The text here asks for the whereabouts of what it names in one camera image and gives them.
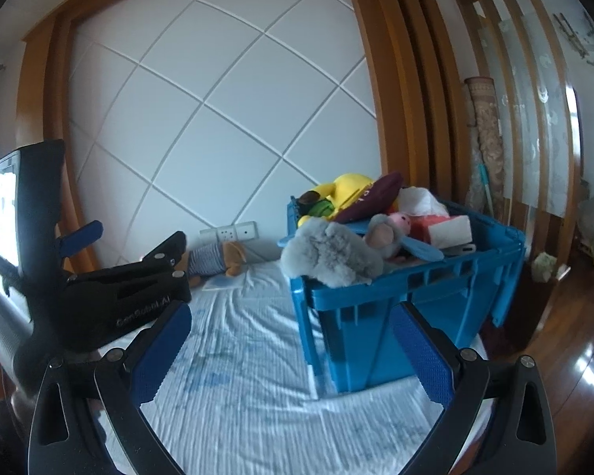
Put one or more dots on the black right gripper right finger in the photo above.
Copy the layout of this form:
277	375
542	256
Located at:
519	438

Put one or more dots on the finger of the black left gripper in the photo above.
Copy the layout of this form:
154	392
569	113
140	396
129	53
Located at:
153	276
73	243

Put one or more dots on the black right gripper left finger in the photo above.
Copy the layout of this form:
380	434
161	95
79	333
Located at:
64	437

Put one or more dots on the maroon knitted sock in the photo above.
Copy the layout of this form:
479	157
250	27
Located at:
376	199

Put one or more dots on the brown dog plush striped shirt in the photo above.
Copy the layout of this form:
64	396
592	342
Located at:
218	258

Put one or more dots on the white blue booklet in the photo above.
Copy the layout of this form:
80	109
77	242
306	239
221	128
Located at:
220	282

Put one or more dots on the striped white bed sheet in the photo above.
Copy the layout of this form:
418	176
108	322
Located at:
240	398

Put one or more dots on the grey fluffy plush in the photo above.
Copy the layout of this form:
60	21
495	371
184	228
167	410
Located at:
330	253

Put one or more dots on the green plush toy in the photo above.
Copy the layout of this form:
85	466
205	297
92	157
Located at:
321	209

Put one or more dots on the yellow Pikachu plush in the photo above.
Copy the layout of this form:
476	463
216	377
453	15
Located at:
341	192

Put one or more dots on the grey mouse plush pink ears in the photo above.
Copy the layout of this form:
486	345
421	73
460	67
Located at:
390	243

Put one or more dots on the white tissue pack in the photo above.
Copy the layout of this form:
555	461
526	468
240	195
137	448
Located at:
431	221

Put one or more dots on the small pink pig plush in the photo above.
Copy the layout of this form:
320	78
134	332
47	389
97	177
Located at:
401	221

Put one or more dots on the rolled patterned carpet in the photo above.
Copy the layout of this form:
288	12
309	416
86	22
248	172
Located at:
486	185

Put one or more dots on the wooden slatted glass screen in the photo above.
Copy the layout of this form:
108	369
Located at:
516	46

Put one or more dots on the white wall socket panel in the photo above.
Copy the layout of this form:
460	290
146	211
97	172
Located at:
242	232

